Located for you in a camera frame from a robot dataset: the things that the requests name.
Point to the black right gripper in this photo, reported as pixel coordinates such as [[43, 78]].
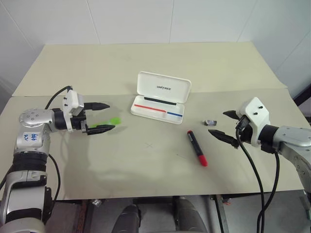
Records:
[[246, 133]]

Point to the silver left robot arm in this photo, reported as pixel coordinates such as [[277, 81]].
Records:
[[31, 119]]

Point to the white pen case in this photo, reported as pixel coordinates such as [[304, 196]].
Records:
[[165, 82]]

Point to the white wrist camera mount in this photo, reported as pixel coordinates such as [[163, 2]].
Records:
[[73, 100], [255, 111]]

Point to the black metal frame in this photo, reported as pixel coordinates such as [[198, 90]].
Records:
[[303, 94]]

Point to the green pen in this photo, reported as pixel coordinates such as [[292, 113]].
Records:
[[115, 120]]

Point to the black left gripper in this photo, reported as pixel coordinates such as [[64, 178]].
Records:
[[79, 122]]

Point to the red and blue pencil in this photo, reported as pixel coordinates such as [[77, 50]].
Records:
[[148, 107]]

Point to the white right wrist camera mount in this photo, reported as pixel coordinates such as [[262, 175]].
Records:
[[255, 111]]

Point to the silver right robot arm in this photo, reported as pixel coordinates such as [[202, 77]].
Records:
[[291, 138]]

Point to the dark rounded shape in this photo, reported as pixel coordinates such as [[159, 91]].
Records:
[[127, 218], [189, 218]]

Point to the black metal table leg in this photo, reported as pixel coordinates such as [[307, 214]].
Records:
[[221, 213]]

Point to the black pen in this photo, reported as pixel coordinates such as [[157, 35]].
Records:
[[160, 101]]

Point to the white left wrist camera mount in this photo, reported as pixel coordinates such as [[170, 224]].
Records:
[[73, 100]]

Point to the black marker with red cap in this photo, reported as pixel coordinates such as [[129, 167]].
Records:
[[197, 150]]

